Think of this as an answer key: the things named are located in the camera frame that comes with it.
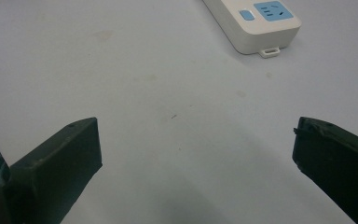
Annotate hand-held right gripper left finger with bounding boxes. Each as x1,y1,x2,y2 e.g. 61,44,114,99
5,117,103,224

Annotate white power strip blue sockets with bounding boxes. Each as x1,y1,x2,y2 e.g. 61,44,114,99
201,0,302,60

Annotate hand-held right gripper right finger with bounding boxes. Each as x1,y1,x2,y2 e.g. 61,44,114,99
292,116,358,224

